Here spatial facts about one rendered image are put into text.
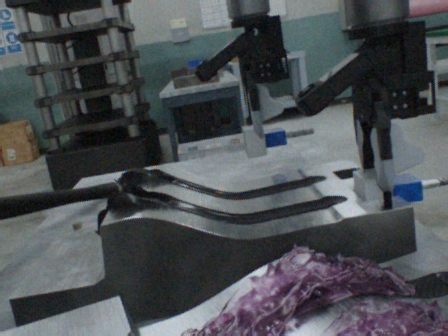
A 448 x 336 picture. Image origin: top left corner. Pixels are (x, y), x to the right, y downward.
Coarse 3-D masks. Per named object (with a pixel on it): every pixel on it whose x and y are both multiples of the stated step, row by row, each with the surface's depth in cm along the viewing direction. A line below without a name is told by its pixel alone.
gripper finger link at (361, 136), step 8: (360, 128) 66; (368, 128) 66; (360, 136) 67; (368, 136) 66; (360, 144) 68; (368, 144) 67; (360, 152) 68; (368, 152) 67; (360, 160) 69; (368, 160) 68; (368, 168) 68
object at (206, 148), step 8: (232, 136) 424; (240, 136) 424; (184, 144) 423; (192, 144) 423; (200, 144) 424; (208, 144) 424; (216, 144) 425; (224, 144) 425; (232, 144) 387; (240, 144) 388; (184, 152) 424; (192, 152) 387; (200, 152) 387; (208, 152) 387; (216, 152) 426; (224, 152) 388; (232, 152) 389; (184, 160) 388
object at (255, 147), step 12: (252, 132) 91; (264, 132) 92; (276, 132) 91; (288, 132) 93; (300, 132) 93; (312, 132) 93; (252, 144) 91; (264, 144) 91; (276, 144) 92; (252, 156) 92
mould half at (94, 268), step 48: (192, 192) 73; (288, 192) 74; (336, 192) 69; (96, 240) 75; (144, 240) 59; (192, 240) 59; (240, 240) 60; (288, 240) 60; (336, 240) 60; (384, 240) 60; (48, 288) 61; (96, 288) 60; (144, 288) 60; (192, 288) 61
